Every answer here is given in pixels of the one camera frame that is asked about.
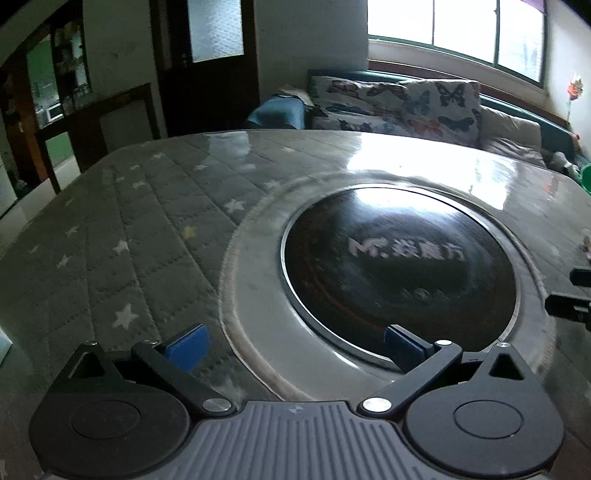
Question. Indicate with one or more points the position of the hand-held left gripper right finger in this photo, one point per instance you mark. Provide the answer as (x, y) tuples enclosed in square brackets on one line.
[(404, 348)]

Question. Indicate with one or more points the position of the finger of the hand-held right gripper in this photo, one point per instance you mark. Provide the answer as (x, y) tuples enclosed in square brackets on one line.
[(568, 307), (581, 276)]

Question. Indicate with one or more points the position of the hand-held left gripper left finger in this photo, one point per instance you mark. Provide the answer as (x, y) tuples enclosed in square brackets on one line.
[(187, 350)]

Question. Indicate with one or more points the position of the black round induction cooktop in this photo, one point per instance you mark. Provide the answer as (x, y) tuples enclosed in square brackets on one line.
[(392, 277)]

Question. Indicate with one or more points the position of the green plastic bucket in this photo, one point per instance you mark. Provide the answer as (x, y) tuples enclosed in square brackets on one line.
[(586, 180)]

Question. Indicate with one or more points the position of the grey plush toy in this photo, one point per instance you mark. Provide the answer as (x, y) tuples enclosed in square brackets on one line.
[(563, 164)]

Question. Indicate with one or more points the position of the teal sofa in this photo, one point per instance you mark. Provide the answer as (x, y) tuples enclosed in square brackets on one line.
[(556, 134)]

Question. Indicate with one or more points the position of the grey pillow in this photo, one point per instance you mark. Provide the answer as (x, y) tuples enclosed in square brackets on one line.
[(510, 136)]

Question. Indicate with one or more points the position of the translucent plastic bag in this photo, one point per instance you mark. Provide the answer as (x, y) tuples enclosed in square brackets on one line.
[(4, 350)]

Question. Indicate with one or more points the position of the colourful pinwheel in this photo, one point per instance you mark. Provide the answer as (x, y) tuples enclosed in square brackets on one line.
[(575, 90)]

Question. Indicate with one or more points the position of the square butterfly print pillow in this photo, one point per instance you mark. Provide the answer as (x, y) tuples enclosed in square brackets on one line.
[(443, 113)]

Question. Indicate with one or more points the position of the long butterfly print pillow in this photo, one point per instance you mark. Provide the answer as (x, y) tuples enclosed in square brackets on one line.
[(360, 104)]

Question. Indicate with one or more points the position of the blue towel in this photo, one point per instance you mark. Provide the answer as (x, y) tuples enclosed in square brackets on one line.
[(277, 113)]

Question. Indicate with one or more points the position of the dark wooden glass door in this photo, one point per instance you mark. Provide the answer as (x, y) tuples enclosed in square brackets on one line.
[(203, 92)]

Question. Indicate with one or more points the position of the dark wooden counter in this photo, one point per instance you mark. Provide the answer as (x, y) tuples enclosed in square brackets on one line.
[(92, 104)]

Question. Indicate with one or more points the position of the white microwave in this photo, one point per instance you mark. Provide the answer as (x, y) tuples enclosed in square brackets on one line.
[(54, 112)]

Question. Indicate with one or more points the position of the purple window blind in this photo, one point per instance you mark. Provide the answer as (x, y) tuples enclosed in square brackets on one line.
[(538, 4)]

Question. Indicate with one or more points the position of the beige cloth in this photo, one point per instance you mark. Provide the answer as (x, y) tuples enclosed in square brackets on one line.
[(295, 94)]

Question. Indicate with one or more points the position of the green framed window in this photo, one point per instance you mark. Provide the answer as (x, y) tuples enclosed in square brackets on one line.
[(461, 23)]

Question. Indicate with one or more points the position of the dark wooden shelf cabinet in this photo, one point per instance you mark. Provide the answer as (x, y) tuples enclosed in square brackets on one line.
[(18, 92)]

